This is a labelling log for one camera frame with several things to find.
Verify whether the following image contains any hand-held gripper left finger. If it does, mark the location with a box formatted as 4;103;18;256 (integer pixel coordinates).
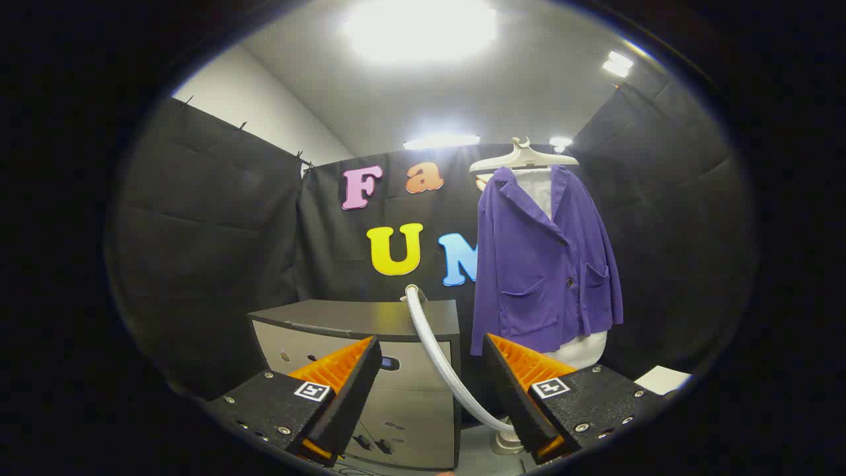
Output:
198;335;384;469

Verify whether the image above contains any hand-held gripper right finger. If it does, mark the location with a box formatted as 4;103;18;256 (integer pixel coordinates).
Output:
482;333;668;465

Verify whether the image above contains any white garment steamer hose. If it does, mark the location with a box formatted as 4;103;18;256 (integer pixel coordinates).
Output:
406;294;518;435

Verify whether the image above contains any purple jacket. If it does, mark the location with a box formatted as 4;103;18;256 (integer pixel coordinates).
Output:
471;165;624;356

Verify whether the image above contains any beige steamer base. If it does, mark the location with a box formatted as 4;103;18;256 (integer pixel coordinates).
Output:
490;426;526;456

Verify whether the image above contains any white clothes hanger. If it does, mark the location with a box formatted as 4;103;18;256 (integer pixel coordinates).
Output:
469;137;580;176

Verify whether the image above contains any grey cabinet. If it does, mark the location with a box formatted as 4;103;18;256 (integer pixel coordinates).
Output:
248;299;462;471

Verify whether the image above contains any white mannequin torso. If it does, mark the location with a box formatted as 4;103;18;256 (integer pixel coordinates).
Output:
512;167;609;370

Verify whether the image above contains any white paper sheet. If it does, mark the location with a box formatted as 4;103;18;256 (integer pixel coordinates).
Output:
634;365;693;396

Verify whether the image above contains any black backdrop cloth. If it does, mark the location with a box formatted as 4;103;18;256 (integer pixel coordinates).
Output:
106;63;757;424

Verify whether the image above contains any strip ceiling light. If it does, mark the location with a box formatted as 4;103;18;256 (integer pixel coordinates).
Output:
403;134;481;150

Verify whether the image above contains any large ceiling light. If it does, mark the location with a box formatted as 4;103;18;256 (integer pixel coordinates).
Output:
344;0;496;63

